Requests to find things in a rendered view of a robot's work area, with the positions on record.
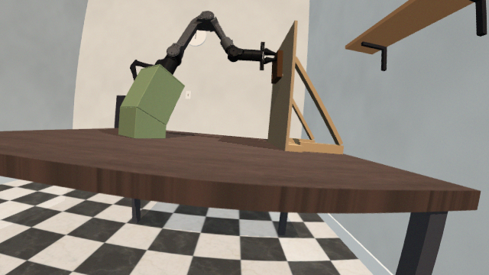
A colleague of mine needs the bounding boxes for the brown picture frame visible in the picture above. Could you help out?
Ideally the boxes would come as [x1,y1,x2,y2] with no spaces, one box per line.
[271,50,283,84]

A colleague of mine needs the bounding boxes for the wooden triangular support brace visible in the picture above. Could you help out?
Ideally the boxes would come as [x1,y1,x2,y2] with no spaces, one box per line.
[288,57,344,154]

